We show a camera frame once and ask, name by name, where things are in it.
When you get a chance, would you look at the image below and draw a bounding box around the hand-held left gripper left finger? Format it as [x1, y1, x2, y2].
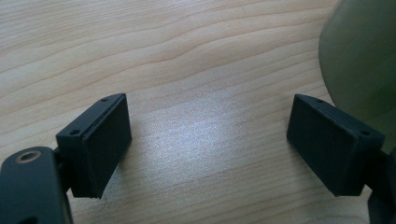
[55, 92, 133, 199]

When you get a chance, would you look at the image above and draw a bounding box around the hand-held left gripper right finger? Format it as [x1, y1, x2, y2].
[286, 93, 386, 197]

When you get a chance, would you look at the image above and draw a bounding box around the round trash bin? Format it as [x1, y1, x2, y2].
[318, 0, 396, 155]

